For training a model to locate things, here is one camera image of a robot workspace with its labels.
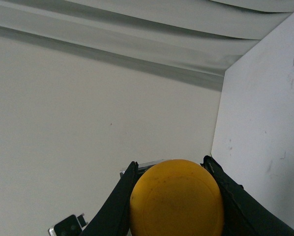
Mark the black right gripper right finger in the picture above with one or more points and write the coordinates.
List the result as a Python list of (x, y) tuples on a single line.
[(243, 215)]

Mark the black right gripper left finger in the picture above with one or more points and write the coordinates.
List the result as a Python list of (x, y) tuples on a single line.
[(113, 218)]

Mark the yellow push button switch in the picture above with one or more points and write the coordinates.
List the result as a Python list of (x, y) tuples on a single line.
[(171, 198)]

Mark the white curtain backdrop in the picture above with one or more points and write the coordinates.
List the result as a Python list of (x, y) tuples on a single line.
[(192, 41)]

